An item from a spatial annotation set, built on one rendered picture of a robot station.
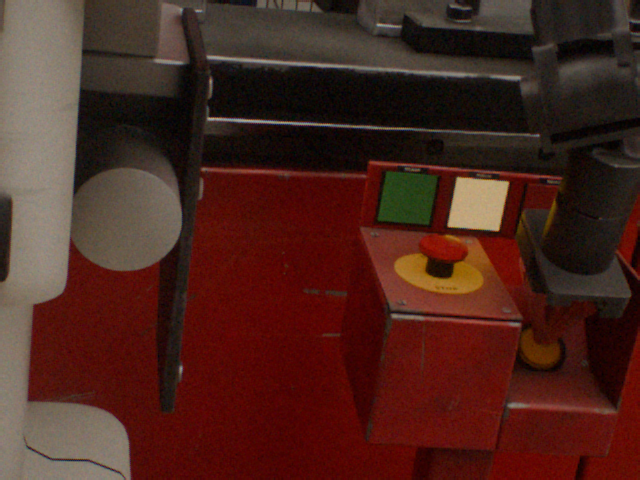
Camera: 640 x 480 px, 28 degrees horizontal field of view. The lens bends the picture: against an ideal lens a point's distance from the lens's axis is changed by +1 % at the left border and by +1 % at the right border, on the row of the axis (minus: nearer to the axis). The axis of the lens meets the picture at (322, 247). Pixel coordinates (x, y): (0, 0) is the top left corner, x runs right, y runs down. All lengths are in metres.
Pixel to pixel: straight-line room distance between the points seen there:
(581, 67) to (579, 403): 0.28
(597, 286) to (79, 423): 0.53
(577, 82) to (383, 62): 0.37
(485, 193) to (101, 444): 0.62
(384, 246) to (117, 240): 0.57
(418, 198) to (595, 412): 0.23
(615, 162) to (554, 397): 0.21
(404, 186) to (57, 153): 0.74
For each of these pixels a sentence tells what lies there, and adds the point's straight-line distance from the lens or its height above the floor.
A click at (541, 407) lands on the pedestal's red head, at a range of 1.01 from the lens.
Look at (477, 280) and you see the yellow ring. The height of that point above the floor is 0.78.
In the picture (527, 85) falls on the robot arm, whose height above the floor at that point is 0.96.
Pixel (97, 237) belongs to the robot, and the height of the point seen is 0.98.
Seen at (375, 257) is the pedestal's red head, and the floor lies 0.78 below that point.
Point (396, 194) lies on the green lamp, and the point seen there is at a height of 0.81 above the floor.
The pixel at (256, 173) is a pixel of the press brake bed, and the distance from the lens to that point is 1.21.
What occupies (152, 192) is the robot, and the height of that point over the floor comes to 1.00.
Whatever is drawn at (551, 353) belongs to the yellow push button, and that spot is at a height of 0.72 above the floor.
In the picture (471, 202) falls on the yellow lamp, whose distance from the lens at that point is 1.08.
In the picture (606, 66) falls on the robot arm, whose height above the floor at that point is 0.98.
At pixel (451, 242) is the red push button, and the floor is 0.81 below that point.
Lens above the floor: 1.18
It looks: 23 degrees down
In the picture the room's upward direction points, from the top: 9 degrees clockwise
